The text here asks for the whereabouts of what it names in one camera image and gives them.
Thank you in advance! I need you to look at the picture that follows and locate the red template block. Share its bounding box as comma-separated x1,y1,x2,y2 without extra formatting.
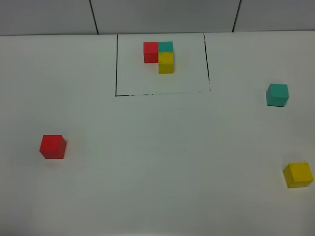
143,42,158,63

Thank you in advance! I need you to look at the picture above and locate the teal template block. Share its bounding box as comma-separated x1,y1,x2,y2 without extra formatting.
158,41,173,53

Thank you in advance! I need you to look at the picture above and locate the yellow template block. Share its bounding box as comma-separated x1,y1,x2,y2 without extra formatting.
158,52,174,74

